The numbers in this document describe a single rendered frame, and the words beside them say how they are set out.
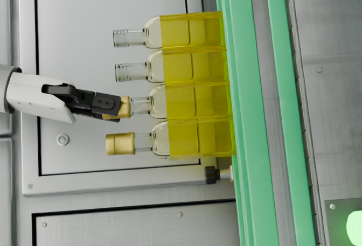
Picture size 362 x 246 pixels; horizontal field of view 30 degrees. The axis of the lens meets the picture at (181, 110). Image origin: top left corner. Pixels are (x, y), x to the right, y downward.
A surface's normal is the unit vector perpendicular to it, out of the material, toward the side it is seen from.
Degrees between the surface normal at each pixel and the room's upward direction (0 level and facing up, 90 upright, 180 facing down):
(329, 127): 90
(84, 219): 90
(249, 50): 90
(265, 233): 90
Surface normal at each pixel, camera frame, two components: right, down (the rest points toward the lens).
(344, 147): 0.02, -0.25
